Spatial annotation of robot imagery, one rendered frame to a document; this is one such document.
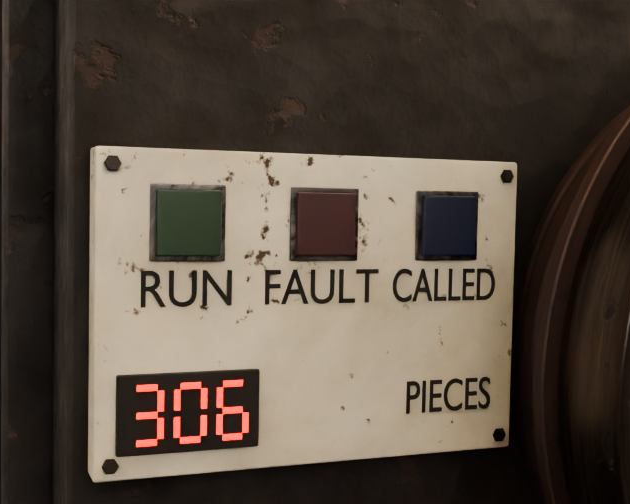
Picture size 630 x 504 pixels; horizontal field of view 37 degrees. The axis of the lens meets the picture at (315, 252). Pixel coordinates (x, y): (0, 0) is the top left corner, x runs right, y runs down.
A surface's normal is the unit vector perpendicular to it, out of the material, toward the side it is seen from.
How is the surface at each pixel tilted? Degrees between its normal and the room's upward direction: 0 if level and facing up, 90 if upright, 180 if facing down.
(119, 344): 90
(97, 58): 90
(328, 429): 90
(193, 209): 90
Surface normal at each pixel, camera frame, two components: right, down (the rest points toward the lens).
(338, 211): 0.36, 0.06
